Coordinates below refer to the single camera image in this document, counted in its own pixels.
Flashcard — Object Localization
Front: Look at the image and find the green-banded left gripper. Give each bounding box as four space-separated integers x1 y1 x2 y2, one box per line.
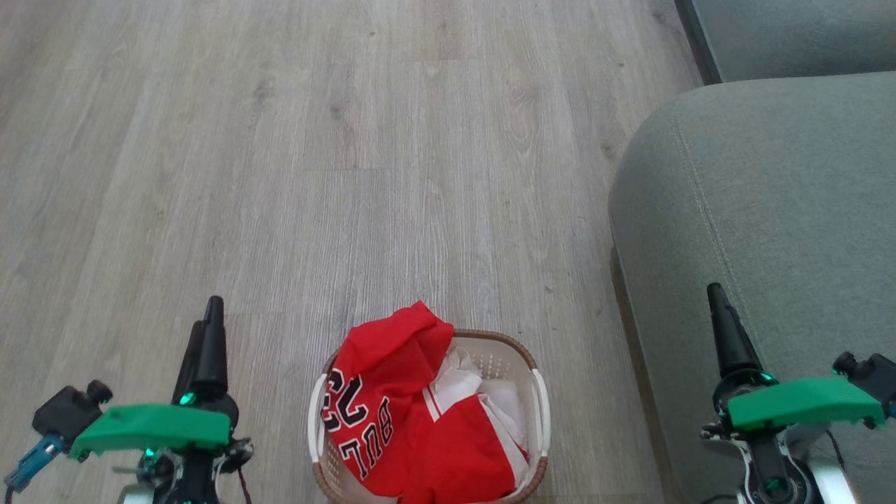
69 296 254 504

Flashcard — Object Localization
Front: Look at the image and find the white cloth garment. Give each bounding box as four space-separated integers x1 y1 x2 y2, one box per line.
426 346 527 449

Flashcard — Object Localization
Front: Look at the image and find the grey sofa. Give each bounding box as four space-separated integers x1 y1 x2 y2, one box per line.
608 72 896 504

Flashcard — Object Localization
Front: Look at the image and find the black cable with blue plug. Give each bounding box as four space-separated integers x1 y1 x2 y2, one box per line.
3 433 68 504

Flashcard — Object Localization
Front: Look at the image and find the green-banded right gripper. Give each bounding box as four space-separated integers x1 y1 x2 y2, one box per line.
702 282 885 504

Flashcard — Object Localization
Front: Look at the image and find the red jersey with black lettering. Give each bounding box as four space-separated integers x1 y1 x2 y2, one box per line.
321 301 456 499

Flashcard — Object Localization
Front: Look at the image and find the grey-green sofa seat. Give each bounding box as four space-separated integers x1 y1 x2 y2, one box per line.
675 0 896 85

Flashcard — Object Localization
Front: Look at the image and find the white laundry basket brown rim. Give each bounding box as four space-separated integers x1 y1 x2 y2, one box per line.
307 329 552 504

